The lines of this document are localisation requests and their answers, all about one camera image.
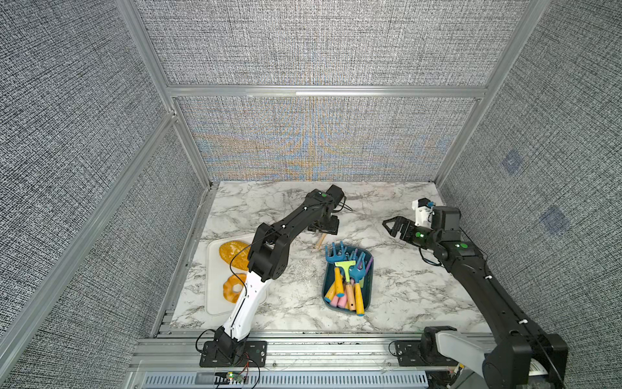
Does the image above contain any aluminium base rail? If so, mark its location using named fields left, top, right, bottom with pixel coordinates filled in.
left=130, top=332, right=540, bottom=389

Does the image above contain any green tool pink handle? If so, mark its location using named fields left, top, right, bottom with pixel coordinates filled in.
left=330, top=296, right=348, bottom=309

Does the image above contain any light green tool wooden handle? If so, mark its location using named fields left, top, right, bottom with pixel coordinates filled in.
left=316, top=233, right=327, bottom=250

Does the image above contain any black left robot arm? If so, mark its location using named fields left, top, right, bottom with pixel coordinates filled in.
left=213, top=185, right=345, bottom=364

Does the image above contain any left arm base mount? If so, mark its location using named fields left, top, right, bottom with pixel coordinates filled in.
left=195, top=338, right=268, bottom=368

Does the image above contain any teal plastic storage box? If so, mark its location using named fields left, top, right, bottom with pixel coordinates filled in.
left=322, top=242, right=374, bottom=316

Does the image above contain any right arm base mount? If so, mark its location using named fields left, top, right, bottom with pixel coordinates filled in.
left=389, top=326, right=458, bottom=367

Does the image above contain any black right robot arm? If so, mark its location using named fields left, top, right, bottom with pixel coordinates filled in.
left=382, top=198, right=569, bottom=388

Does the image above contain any ring shaped bread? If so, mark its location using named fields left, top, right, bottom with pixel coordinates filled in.
left=223, top=273, right=246, bottom=304

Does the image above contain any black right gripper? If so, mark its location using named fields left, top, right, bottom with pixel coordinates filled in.
left=383, top=216, right=442, bottom=254

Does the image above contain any purple rake pink handle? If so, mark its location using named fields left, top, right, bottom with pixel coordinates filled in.
left=364, top=257, right=374, bottom=277

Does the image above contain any oval yellow bread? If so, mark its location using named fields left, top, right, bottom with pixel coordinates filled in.
left=219, top=241, right=250, bottom=272

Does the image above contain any dark green tool wooden handle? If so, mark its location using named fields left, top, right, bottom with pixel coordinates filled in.
left=337, top=260, right=355, bottom=311

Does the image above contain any white rectangular tray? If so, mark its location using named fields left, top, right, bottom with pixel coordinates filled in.
left=205, top=233, right=253, bottom=316

